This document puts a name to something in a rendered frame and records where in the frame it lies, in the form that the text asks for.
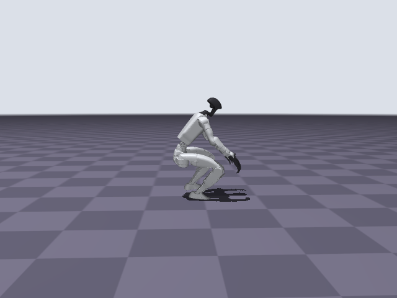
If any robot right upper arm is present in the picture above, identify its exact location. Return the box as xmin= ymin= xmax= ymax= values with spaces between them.
xmin=198 ymin=117 xmax=216 ymax=146

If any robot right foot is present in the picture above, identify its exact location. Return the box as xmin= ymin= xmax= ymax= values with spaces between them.
xmin=189 ymin=191 xmax=211 ymax=199

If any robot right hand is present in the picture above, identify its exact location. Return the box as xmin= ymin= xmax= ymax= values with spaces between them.
xmin=228 ymin=156 xmax=241 ymax=173

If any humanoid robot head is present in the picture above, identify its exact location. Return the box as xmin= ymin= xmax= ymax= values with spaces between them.
xmin=199 ymin=97 xmax=222 ymax=117

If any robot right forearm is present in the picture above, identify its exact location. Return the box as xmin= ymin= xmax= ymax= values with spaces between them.
xmin=213 ymin=137 xmax=234 ymax=159

